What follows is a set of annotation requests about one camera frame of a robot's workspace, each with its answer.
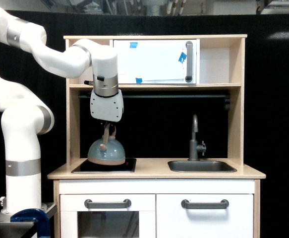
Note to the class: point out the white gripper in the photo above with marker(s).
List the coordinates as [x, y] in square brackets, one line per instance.
[107, 109]

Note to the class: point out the blue beige toy teapot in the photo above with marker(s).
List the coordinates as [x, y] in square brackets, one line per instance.
[107, 150]

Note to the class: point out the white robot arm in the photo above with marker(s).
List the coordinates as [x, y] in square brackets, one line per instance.
[25, 116]

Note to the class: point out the black toy stove top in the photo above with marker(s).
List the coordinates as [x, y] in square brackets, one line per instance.
[88, 167]

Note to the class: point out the blue tape piece bottom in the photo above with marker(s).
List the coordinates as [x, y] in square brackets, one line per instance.
[138, 80]

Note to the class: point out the blue tape piece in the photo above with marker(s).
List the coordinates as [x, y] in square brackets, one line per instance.
[182, 57]
[138, 80]
[133, 45]

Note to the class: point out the white toy microwave door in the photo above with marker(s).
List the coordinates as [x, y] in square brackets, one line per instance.
[155, 61]

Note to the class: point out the blue tape piece top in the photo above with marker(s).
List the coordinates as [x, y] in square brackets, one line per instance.
[133, 45]

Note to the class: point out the grey toy faucet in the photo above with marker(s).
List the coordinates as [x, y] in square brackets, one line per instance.
[194, 147]

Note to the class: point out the wooden toy kitchen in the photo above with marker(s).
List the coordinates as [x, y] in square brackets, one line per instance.
[155, 191]

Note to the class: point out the grey toy sink basin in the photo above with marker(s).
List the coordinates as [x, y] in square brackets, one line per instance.
[200, 167]

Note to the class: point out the blue tape piece right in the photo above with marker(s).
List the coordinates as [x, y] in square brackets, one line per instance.
[182, 57]

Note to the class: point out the blue c-clamp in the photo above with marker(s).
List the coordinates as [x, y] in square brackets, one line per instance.
[34, 215]

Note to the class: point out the grey oven door handle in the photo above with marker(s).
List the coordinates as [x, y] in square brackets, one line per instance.
[89, 204]

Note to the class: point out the grey hanging rail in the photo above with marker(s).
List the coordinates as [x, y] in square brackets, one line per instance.
[177, 96]

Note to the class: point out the grey microwave handle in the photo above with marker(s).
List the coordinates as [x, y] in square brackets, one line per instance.
[189, 59]

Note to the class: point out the grey cabinet door handle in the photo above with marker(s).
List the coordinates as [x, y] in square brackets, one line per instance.
[204, 206]

